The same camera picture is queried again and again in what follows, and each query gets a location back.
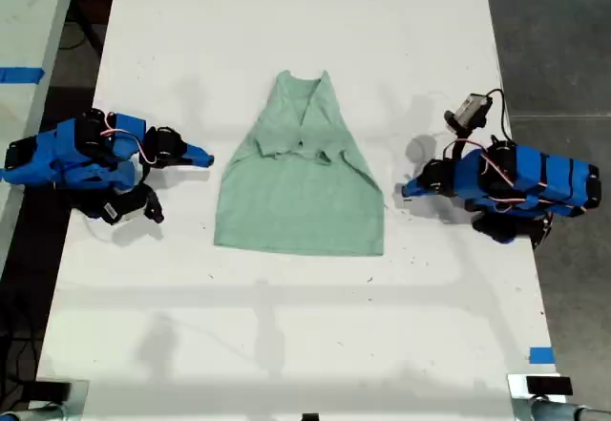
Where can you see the pale green t-shirt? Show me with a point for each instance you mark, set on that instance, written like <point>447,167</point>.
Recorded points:
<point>296,201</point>

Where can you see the metal table corner bracket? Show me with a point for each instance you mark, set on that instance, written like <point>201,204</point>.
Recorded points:
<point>516,385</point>
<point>80,397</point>

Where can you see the grey gripper camera box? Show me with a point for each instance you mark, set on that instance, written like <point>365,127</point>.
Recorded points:
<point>470,110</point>

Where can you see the short blue tape piece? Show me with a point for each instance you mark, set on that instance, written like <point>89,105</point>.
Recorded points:
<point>541,355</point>

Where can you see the black camera stalk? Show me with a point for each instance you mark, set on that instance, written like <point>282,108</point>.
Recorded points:
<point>153,206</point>
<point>458,141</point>

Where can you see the long blue tape strip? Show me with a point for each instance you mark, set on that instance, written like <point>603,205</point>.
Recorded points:
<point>21,75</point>

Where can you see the small black edge clip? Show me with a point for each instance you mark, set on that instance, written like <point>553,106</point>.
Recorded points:
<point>310,417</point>

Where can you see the small black box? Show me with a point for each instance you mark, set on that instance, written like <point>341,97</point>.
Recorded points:
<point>53,390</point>
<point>548,385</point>

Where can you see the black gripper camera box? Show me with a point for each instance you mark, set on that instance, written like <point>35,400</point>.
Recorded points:
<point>114,206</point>

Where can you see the blue and black robot arm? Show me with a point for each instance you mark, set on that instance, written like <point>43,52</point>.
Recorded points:
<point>549,173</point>
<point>57,146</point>

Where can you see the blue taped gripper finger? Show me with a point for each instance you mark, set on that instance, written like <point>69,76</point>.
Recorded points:
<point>196,151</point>
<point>196,160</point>
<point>417,183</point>
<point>417,193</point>

